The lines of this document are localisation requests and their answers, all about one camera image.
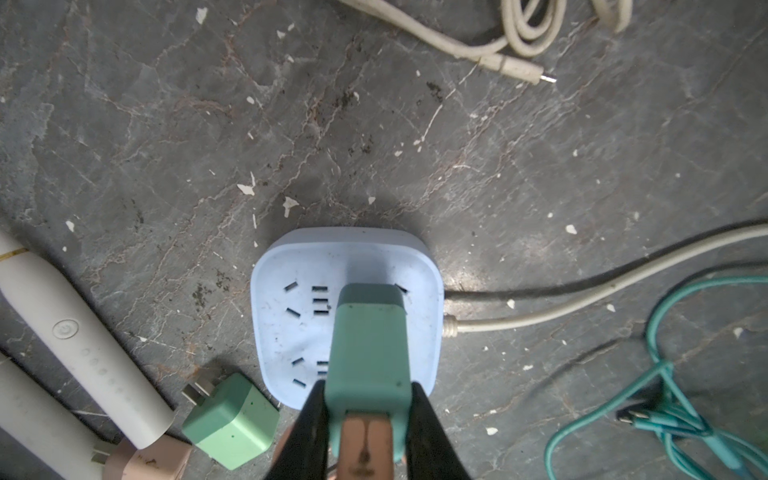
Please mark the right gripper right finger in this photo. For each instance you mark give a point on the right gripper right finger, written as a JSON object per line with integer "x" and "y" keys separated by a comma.
{"x": 429, "y": 453}

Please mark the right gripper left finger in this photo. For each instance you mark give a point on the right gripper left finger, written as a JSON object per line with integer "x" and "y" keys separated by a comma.
{"x": 305, "y": 452}

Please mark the teal charger plug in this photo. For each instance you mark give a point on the teal charger plug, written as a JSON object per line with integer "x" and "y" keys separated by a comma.
{"x": 368, "y": 370}

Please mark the middle white electric toothbrush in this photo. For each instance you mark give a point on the middle white electric toothbrush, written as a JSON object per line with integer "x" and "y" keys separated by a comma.
{"x": 56, "y": 312}

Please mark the white electric toothbrush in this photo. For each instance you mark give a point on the white electric toothbrush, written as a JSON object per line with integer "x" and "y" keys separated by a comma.
{"x": 45, "y": 427}
{"x": 56, "y": 312}

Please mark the left white electric toothbrush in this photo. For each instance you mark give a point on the left white electric toothbrush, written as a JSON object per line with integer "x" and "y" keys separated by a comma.
{"x": 45, "y": 427}

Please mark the green charger plug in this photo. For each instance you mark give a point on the green charger plug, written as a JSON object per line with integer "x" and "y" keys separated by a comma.
{"x": 232, "y": 421}

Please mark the pink charger plug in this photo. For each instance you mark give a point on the pink charger plug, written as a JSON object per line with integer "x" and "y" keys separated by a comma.
{"x": 165, "y": 459}

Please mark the blue power strip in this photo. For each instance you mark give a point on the blue power strip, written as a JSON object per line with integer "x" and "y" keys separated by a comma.
{"x": 295, "y": 288}

